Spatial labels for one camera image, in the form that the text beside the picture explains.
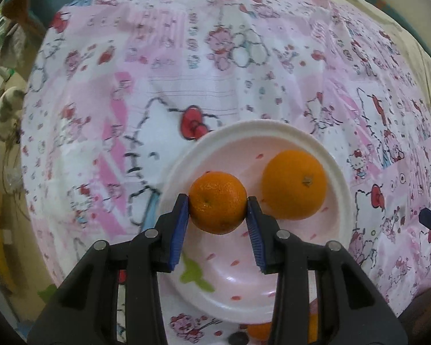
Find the small mandarin orange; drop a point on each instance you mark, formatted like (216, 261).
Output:
(217, 202)

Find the plush toy on rack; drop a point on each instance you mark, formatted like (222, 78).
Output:
(11, 106)

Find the pink cartoon bedsheet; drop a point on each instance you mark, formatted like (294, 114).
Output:
(121, 89)

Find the pink white plate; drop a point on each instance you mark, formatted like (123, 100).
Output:
(217, 273)

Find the large orange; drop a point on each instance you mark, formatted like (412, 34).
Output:
(293, 185)

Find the dark plum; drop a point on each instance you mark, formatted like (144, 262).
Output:
(238, 338)

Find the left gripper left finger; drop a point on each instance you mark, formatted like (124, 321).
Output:
(83, 310)

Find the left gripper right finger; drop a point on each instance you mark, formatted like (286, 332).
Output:
(351, 310)

